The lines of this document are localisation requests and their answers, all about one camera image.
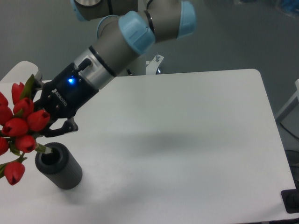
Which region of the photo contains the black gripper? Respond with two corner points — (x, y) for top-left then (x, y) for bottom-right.
(32, 62), (99, 138)

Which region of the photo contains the red tulip bouquet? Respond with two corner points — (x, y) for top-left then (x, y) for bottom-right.
(0, 75), (53, 186)

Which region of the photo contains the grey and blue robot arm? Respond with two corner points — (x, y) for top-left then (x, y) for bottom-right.
(37, 0), (196, 137)

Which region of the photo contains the dark grey ribbed vase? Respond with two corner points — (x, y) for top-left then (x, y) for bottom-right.
(35, 142), (83, 190)

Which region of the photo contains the white chair armrest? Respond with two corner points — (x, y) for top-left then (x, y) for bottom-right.
(0, 61), (43, 83)

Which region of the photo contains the black device at table edge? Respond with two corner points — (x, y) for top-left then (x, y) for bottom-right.
(281, 189), (299, 214)

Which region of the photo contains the white furniture frame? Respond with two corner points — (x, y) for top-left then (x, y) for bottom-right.
(275, 79), (299, 123)

